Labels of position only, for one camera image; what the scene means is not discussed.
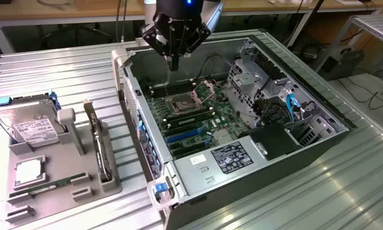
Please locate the aluminium slat table frame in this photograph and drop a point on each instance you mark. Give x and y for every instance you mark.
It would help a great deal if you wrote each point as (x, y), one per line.
(377, 26)

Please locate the silver CPU chip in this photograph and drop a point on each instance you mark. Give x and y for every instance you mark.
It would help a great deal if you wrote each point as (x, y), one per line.
(28, 171)

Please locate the green motherboard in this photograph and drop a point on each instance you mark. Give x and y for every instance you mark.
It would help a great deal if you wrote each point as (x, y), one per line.
(225, 119)

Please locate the metal socket cover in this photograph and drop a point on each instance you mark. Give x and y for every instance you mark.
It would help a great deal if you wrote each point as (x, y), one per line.
(208, 91)

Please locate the green RAM stick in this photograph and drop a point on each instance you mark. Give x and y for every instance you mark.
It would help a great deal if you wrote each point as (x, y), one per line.
(51, 185)

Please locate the blue expansion slot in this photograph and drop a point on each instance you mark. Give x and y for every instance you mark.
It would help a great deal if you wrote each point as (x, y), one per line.
(182, 136)

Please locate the metal drive cage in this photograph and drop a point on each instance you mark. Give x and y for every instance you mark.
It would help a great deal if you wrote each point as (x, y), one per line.
(245, 79)

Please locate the blue case latch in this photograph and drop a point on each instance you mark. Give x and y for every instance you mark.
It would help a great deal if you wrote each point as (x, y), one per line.
(161, 187)

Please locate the CPU socket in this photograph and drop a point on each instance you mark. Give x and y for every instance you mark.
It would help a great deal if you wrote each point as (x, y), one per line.
(184, 104)

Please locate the black installed RAM stick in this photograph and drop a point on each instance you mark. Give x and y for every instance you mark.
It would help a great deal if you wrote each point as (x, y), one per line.
(188, 118)

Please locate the hard disk with blue carrier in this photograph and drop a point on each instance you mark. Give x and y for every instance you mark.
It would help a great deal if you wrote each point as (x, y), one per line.
(35, 127)

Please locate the grey parts rack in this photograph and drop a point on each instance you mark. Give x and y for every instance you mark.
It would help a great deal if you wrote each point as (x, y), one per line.
(60, 172)

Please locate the black air shroud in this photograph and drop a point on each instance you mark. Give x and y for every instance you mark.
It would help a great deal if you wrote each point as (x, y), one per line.
(272, 141)

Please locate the black graphics card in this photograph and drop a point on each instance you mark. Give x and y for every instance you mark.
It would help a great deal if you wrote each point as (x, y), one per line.
(99, 143)

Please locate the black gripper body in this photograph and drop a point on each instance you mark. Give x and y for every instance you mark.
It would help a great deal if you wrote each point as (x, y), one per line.
(178, 12)

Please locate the black box on floor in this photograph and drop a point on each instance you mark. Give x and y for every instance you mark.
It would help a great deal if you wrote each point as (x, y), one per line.
(341, 62)

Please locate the open PC case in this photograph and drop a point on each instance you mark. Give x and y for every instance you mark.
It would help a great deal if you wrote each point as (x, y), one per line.
(258, 191)

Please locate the wooden desk with white frame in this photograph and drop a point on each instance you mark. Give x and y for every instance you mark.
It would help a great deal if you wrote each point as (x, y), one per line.
(83, 12)

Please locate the grey power supply unit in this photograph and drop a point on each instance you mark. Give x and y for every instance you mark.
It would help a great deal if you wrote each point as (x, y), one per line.
(233, 155)

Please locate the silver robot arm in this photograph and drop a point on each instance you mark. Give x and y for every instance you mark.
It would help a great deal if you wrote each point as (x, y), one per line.
(214, 14)

